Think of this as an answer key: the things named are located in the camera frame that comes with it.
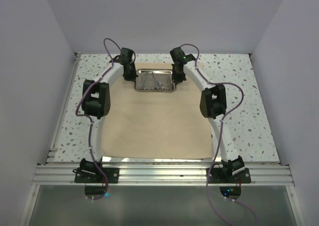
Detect stainless steel instrument tray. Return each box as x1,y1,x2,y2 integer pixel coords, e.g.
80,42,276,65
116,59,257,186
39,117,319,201
135,69,176,93

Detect steel forceps with rings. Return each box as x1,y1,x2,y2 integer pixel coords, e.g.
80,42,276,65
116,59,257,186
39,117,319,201
151,72,165,91

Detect beige surgical drape cloth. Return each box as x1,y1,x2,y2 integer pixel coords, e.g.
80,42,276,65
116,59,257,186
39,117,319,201
101,77,213,159

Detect steel surgical scissors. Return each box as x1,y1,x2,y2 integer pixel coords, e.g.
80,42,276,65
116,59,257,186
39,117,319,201
164,74,173,92

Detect steel tweezers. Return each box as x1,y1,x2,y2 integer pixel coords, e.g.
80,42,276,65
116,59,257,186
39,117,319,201
140,73,148,91

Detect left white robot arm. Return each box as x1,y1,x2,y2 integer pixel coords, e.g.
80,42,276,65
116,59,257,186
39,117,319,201
75,48,137,183

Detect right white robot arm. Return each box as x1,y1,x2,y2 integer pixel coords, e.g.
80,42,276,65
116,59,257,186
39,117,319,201
169,47,245,183

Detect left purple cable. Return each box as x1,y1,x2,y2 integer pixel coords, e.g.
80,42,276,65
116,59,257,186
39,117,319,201
76,38,125,201

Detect purple cable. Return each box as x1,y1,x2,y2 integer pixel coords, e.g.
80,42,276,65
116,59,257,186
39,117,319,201
76,38,125,201
180,43,257,226

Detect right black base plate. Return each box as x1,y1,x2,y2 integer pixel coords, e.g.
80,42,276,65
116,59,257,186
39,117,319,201
206,163,252,184

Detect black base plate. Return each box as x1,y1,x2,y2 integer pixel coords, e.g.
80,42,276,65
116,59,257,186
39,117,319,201
206,163,252,184
72,168,120,184

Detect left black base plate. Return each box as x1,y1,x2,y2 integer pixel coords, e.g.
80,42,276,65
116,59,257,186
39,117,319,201
72,168,120,184

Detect aluminium extrusion rail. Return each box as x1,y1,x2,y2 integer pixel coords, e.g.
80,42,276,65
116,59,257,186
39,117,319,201
32,162,294,186

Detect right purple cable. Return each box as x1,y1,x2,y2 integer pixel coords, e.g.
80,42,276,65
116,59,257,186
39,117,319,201
180,43,257,226

